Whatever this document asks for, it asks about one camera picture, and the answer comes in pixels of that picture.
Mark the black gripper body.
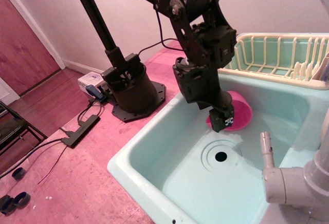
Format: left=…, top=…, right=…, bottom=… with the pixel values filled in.
left=173, top=57, right=234, bottom=118

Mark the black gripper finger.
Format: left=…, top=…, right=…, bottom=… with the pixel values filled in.
left=209, top=109, right=227, bottom=133
left=225, top=117, right=234, bottom=127

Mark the pink plastic cup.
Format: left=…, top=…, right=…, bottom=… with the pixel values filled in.
left=206, top=91, right=253, bottom=131

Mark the teal toy sink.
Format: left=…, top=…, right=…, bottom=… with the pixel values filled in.
left=107, top=72, right=328, bottom=223

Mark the cream dish rack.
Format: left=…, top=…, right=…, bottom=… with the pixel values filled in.
left=220, top=33, right=328, bottom=90

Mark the grey pvc faucet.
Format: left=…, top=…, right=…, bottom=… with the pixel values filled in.
left=259, top=0, right=329, bottom=224

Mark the white cardboard box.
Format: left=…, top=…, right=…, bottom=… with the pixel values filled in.
left=78, top=72, right=105, bottom=97

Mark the blue adapter dongle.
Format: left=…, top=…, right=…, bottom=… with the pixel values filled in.
left=85, top=85, right=106, bottom=102

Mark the black usb hub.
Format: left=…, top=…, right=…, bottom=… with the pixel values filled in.
left=61, top=115, right=100, bottom=149

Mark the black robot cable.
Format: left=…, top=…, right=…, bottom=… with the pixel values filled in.
left=137, top=3, right=184, bottom=57

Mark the thin black wire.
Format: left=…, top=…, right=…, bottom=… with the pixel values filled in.
left=37, top=145, right=69, bottom=185

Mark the black ring far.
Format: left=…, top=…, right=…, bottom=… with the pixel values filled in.
left=11, top=167, right=26, bottom=180

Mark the black ring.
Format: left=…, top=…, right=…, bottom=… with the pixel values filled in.
left=0, top=195, right=15, bottom=215
left=13, top=192, right=31, bottom=209
left=11, top=167, right=26, bottom=180

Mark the black ring right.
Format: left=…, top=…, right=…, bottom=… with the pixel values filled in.
left=13, top=192, right=31, bottom=209

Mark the thick grey cable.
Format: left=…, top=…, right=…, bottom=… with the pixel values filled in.
left=0, top=138, right=65, bottom=179

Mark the black ring left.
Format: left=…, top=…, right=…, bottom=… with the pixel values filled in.
left=0, top=195, right=15, bottom=215

